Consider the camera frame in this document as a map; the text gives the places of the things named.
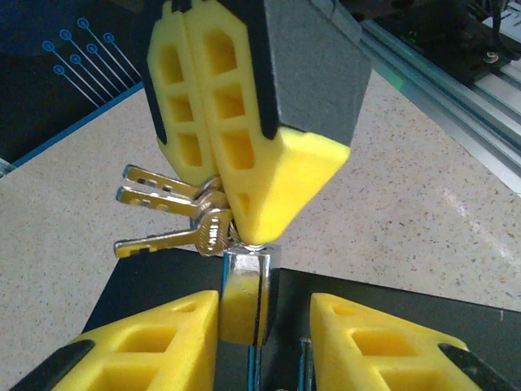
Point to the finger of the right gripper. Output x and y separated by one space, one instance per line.
293 163
175 122

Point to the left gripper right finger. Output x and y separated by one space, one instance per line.
366 358

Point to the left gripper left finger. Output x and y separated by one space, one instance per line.
154 350

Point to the small silver key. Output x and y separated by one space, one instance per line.
146 176
209 234
163 201

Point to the small silver padlock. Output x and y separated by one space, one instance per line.
240 301

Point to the starry night painting tin box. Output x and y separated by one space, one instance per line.
407 309

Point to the blue circuit-pattern panel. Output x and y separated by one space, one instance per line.
81 122

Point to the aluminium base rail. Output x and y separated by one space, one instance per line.
447 106

